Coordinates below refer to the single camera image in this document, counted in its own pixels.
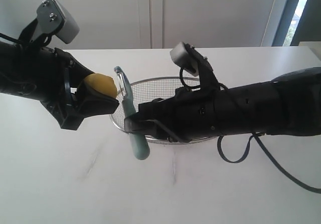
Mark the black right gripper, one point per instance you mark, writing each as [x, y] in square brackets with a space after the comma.
[208, 111]

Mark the oval metal wire basket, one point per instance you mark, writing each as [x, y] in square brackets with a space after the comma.
[153, 119]

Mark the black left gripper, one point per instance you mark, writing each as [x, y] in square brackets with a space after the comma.
[55, 72]

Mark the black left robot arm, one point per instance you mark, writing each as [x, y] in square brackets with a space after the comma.
[13, 79]

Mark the teal handled peeler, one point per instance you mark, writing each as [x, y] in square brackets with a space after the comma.
[138, 142]

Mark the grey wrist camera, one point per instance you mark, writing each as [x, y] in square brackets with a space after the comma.
[54, 19]
[186, 56]

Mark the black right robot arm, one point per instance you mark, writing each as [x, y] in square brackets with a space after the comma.
[286, 105]

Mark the yellow lemon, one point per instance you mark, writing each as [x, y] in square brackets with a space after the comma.
[96, 85]

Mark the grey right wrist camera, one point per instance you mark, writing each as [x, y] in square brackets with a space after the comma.
[186, 56]

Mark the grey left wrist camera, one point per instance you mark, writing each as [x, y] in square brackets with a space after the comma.
[54, 19]

